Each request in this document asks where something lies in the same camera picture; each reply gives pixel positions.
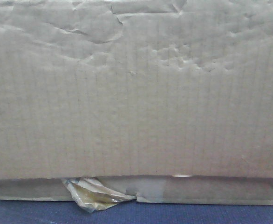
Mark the large plain cardboard box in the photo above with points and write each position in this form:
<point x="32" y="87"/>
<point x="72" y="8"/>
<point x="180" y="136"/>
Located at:
<point x="167" y="100"/>

